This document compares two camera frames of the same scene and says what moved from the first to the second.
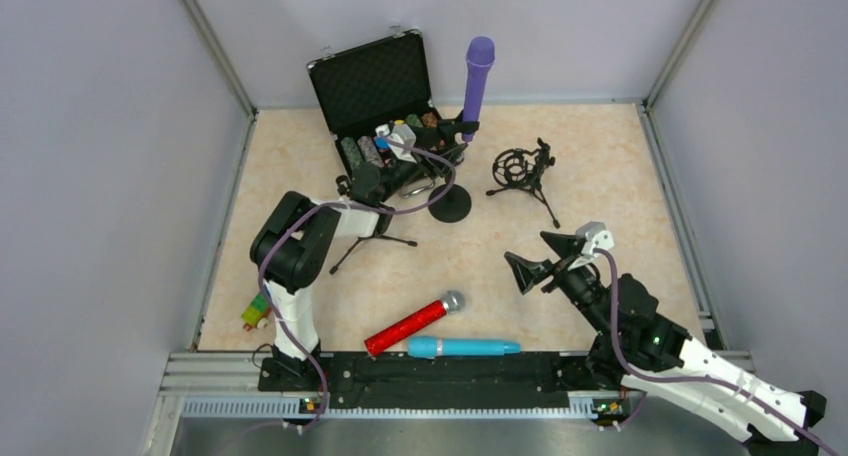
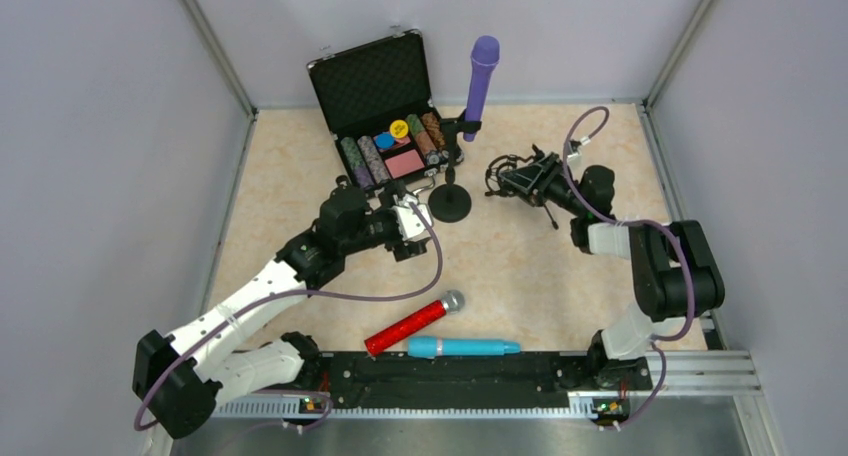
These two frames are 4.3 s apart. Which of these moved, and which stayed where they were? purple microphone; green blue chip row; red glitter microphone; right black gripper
Moved: right black gripper
Stayed: green blue chip row; purple microphone; red glitter microphone
